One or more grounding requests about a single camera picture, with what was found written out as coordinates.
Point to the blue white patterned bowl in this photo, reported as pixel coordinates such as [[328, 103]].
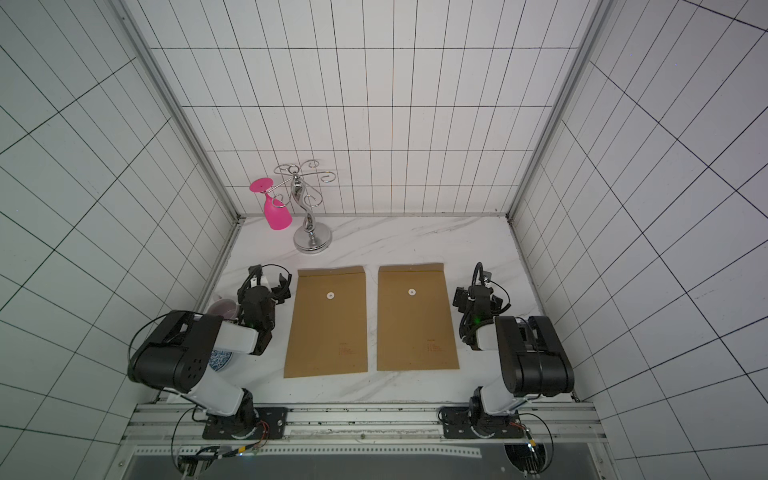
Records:
[[219, 359]]

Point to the pink wine glass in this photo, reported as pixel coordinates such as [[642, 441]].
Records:
[[275, 211]]

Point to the brown file bag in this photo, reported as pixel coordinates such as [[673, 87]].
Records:
[[414, 324], [328, 334]]

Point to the pale pink mug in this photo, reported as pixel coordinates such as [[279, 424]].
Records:
[[226, 308]]

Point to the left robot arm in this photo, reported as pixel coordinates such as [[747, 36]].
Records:
[[176, 357]]

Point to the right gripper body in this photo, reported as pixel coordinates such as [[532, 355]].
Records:
[[475, 298]]

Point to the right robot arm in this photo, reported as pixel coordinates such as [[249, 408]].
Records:
[[532, 360]]

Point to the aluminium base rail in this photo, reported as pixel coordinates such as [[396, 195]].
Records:
[[548, 423]]

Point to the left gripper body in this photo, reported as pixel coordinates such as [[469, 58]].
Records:
[[278, 296]]

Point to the chrome glass rack stand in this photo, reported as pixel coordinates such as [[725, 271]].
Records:
[[313, 236]]

